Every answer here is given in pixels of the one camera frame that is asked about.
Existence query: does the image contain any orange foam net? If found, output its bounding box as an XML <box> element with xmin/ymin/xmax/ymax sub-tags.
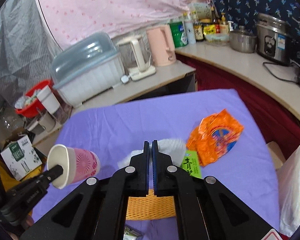
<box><xmin>126</xmin><ymin>189</ymin><xmax>177</xmax><ymax>221</ymax></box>

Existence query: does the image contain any yellow packet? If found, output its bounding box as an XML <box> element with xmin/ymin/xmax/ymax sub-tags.
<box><xmin>202</xmin><ymin>24</ymin><xmax>217</xmax><ymax>35</ymax></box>

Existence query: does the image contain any grey patterned cloth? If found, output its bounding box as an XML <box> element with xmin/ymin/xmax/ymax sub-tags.
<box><xmin>0</xmin><ymin>0</ymin><xmax>63</xmax><ymax>110</ymax></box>

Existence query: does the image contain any printed cardboard box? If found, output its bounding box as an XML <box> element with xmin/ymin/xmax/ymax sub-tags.
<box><xmin>0</xmin><ymin>134</ymin><xmax>43</xmax><ymax>182</ymax></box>

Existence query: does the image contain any dark sauce bottle with label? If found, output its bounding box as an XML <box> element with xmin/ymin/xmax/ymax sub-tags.
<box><xmin>193</xmin><ymin>11</ymin><xmax>205</xmax><ymax>42</ymax></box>

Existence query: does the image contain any clear food container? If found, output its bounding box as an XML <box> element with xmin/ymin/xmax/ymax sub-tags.
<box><xmin>205</xmin><ymin>33</ymin><xmax>230</xmax><ymax>47</ymax></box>

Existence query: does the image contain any pink paper cup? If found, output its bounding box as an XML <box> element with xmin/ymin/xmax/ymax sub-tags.
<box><xmin>47</xmin><ymin>144</ymin><xmax>101</xmax><ymax>190</ymax></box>

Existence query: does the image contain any yellowish pump bottle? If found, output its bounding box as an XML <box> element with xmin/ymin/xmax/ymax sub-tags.
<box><xmin>219</xmin><ymin>12</ymin><xmax>230</xmax><ymax>34</ymax></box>

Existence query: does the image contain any yellow cloth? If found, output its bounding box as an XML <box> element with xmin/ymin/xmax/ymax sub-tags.
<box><xmin>0</xmin><ymin>159</ymin><xmax>15</xmax><ymax>183</ymax></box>

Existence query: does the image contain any white bottle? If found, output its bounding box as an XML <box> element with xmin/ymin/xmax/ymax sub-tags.
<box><xmin>184</xmin><ymin>12</ymin><xmax>197</xmax><ymax>45</ymax></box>

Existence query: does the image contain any dark red cloth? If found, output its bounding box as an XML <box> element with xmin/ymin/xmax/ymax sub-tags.
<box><xmin>176</xmin><ymin>54</ymin><xmax>300</xmax><ymax>155</ymax></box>

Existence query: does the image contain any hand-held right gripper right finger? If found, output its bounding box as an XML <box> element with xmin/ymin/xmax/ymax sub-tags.
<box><xmin>152</xmin><ymin>140</ymin><xmax>275</xmax><ymax>240</ymax></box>

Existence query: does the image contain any red plastic basin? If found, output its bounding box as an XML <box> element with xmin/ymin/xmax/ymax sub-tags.
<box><xmin>15</xmin><ymin>79</ymin><xmax>53</xmax><ymax>117</ymax></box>

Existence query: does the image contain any black power cable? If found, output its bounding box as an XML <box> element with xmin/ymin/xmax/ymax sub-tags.
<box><xmin>262</xmin><ymin>61</ymin><xmax>300</xmax><ymax>83</ymax></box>

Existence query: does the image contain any small green box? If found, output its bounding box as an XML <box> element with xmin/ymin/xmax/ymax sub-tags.
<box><xmin>180</xmin><ymin>150</ymin><xmax>202</xmax><ymax>179</ymax></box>

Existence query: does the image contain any blue patterned cloth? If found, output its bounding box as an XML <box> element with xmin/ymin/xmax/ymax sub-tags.
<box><xmin>209</xmin><ymin>0</ymin><xmax>300</xmax><ymax>33</ymax></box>

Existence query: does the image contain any glass kettle with white handle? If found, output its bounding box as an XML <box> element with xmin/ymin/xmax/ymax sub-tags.
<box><xmin>117</xmin><ymin>34</ymin><xmax>157</xmax><ymax>82</ymax></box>

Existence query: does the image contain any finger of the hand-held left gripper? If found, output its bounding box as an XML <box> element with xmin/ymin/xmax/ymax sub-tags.
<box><xmin>41</xmin><ymin>165</ymin><xmax>64</xmax><ymax>183</ymax></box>

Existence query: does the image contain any orange snack wrapper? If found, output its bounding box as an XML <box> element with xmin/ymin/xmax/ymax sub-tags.
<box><xmin>186</xmin><ymin>109</ymin><xmax>245</xmax><ymax>167</ymax></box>

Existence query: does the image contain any tall dark sauce bottle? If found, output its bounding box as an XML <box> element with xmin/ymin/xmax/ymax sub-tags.
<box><xmin>210</xmin><ymin>6</ymin><xmax>219</xmax><ymax>25</ymax></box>

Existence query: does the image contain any person's left hand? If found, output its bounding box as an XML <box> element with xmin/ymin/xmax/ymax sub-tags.
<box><xmin>22</xmin><ymin>214</ymin><xmax>35</xmax><ymax>232</ymax></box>

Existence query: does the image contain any white green carton box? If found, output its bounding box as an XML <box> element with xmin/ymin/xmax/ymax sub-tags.
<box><xmin>190</xmin><ymin>2</ymin><xmax>212</xmax><ymax>19</ymax></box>

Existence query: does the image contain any pink dotted curtain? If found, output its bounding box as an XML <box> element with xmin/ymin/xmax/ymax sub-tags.
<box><xmin>34</xmin><ymin>0</ymin><xmax>213</xmax><ymax>52</ymax></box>

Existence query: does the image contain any green drink carton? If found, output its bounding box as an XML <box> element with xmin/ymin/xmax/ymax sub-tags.
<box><xmin>124</xmin><ymin>226</ymin><xmax>143</xmax><ymax>240</ymax></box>

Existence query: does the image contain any white paper towel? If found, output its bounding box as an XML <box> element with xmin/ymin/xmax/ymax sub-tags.
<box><xmin>117</xmin><ymin>137</ymin><xmax>187</xmax><ymax>168</ymax></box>

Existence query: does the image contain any grey mug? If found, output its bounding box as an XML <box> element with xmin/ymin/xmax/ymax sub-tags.
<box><xmin>36</xmin><ymin>112</ymin><xmax>56</xmax><ymax>133</ymax></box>

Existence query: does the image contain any clear glass jug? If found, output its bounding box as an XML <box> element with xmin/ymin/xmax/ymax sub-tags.
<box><xmin>0</xmin><ymin>105</ymin><xmax>23</xmax><ymax>135</ymax></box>

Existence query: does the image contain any purple tablecloth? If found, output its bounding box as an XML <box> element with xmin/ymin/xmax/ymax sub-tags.
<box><xmin>31</xmin><ymin>88</ymin><xmax>280</xmax><ymax>240</ymax></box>

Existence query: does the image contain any dish box with blue lid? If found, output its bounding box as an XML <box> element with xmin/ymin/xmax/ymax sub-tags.
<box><xmin>51</xmin><ymin>32</ymin><xmax>124</xmax><ymax>105</ymax></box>

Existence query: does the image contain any small steel pot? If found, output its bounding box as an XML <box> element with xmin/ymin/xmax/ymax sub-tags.
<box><xmin>229</xmin><ymin>26</ymin><xmax>257</xmax><ymax>53</ymax></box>

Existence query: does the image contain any bin with white bag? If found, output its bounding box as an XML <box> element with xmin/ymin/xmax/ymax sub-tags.
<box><xmin>279</xmin><ymin>140</ymin><xmax>300</xmax><ymax>238</ymax></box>

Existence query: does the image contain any steel rice cooker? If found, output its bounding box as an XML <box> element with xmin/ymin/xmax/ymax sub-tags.
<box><xmin>255</xmin><ymin>12</ymin><xmax>300</xmax><ymax>65</ymax></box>

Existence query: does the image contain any pink electric kettle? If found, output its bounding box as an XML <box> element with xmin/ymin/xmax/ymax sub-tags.
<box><xmin>146</xmin><ymin>24</ymin><xmax>177</xmax><ymax>67</ymax></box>

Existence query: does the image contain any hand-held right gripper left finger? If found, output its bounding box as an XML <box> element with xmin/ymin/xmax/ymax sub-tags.
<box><xmin>20</xmin><ymin>141</ymin><xmax>152</xmax><ymax>240</ymax></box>

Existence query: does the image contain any white blender cup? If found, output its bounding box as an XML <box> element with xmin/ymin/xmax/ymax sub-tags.
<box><xmin>36</xmin><ymin>85</ymin><xmax>72</xmax><ymax>124</ymax></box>

